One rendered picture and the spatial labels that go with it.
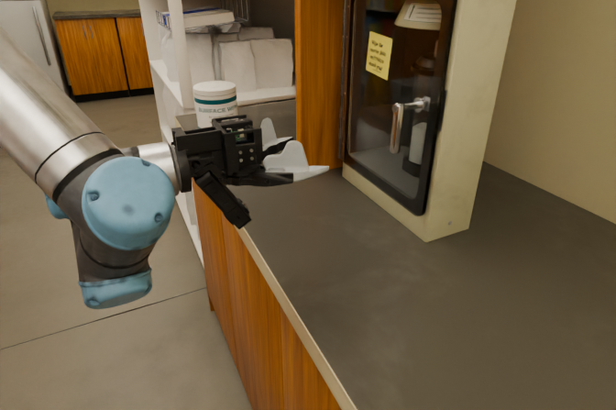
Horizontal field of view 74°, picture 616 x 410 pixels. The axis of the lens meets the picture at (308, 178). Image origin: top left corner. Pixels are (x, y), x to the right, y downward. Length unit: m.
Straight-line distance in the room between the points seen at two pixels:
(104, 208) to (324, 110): 0.72
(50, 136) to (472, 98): 0.60
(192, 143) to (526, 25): 0.86
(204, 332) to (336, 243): 1.25
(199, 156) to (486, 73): 0.48
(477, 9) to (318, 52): 0.39
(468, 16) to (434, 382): 0.52
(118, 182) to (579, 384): 0.59
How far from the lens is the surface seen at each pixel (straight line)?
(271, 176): 0.57
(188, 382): 1.81
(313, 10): 0.96
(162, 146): 0.57
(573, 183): 1.13
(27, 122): 0.44
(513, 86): 1.18
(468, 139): 0.78
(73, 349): 2.09
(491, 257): 0.83
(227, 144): 0.56
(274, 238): 0.81
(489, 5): 0.73
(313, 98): 1.00
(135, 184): 0.39
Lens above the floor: 1.41
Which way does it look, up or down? 27 degrees down
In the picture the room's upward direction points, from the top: straight up
